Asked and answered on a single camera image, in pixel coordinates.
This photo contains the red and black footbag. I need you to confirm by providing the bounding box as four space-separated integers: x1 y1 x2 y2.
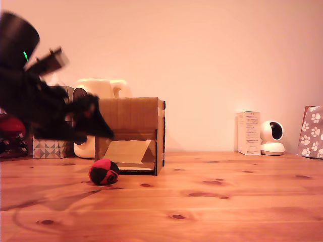
88 158 121 187

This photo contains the white printed carton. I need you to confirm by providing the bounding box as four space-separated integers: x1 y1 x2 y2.
236 110 261 156

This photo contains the cardboard dice tower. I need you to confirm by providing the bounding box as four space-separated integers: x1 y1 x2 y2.
93 96 167 176

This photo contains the cloud-print tissue box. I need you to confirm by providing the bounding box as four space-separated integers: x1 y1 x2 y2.
47 85 75 104

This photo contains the red glass footed bowl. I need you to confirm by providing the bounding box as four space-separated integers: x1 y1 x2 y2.
0 113 27 159

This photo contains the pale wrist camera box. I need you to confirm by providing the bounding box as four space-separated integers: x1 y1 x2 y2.
24 46 71 76

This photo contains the white tissue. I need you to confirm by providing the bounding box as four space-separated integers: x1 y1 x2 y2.
47 73 67 87

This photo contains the grey paw-print bag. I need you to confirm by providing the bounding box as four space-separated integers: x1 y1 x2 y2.
297 105 323 159

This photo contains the small white round camera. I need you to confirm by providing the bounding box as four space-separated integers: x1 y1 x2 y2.
259 120 286 156

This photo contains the geometric-print tissue box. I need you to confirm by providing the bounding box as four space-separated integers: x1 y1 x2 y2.
32 136 74 159

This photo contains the cream appliance with dark panel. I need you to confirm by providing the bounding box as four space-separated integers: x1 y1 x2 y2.
72 78 132 159

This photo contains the black wire stand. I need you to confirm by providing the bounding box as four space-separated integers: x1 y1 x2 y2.
0 136 28 153

